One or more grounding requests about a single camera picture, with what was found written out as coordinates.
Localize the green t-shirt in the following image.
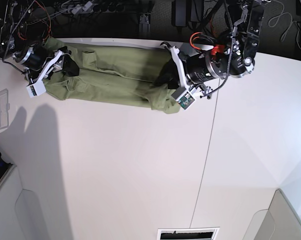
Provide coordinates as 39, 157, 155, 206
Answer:
44, 38, 180, 114

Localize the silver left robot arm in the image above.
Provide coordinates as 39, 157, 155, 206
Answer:
154, 0, 266, 99

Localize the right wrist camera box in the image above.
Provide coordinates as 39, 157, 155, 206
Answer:
26, 80, 46, 98

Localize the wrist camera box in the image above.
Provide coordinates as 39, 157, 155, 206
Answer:
26, 80, 46, 98
171, 86, 196, 110

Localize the aluminium frame post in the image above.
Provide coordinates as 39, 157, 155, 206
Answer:
138, 13, 151, 39

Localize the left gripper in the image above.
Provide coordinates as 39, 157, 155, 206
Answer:
153, 41, 213, 99

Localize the white cable on floor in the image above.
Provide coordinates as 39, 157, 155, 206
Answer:
267, 0, 301, 43

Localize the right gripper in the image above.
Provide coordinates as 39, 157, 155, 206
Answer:
25, 46, 80, 85

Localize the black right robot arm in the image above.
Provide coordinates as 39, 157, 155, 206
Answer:
0, 0, 80, 84

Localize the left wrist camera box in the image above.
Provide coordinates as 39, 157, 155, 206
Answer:
171, 86, 196, 110

